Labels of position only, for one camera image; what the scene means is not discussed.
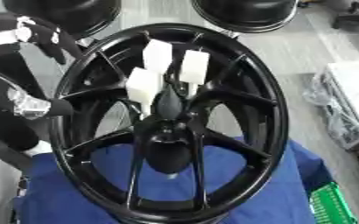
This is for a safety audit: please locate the person's hand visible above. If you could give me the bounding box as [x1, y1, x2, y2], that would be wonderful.
[14, 16, 87, 66]

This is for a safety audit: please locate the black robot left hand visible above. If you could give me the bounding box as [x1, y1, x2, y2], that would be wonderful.
[46, 98, 77, 117]

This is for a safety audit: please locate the black round wheel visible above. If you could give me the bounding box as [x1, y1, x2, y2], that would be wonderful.
[2, 0, 123, 39]
[190, 0, 301, 34]

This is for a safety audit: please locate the white pin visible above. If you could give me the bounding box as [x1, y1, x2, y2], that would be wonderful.
[179, 49, 212, 98]
[124, 66, 163, 118]
[141, 38, 175, 75]

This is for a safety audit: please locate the black spoked wheel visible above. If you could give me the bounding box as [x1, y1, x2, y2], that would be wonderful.
[47, 22, 292, 224]

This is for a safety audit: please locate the clear plastic bag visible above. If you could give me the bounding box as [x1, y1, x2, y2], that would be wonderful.
[302, 71, 359, 151]

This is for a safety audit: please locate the green plastic crate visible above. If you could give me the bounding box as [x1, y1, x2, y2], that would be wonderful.
[308, 180, 359, 224]

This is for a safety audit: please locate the white box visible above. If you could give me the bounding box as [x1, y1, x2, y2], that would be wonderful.
[323, 60, 359, 136]

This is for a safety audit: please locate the black office chair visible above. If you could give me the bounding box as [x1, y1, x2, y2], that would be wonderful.
[331, 0, 359, 55]

